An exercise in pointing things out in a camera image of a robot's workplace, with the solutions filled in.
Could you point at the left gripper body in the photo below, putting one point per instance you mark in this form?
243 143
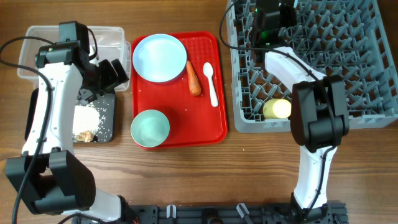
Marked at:
103 78

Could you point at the white rice pile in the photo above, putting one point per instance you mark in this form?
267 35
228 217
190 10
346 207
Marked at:
85 119

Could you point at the brown mushroom piece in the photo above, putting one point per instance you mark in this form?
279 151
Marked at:
85 136

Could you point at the large light blue plate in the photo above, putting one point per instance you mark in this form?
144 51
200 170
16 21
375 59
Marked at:
159 58

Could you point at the green bowl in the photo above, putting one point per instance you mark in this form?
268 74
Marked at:
150 128

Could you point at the orange carrot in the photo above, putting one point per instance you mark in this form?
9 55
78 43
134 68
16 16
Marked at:
193 83

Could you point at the white plastic spoon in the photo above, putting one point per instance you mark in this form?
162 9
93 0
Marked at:
209 72

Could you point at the yellow plastic cup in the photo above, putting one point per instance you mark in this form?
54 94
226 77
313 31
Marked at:
277 109

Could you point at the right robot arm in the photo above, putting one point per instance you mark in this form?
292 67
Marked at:
318 116

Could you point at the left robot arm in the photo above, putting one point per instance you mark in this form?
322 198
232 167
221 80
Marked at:
47 176

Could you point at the grey dishwasher rack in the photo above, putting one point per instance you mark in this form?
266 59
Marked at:
345 38

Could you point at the black plastic tray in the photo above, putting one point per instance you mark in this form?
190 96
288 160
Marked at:
106 106

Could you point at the clear plastic bin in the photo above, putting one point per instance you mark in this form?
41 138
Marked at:
111 42

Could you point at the red serving tray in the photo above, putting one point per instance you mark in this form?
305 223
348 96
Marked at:
193 120

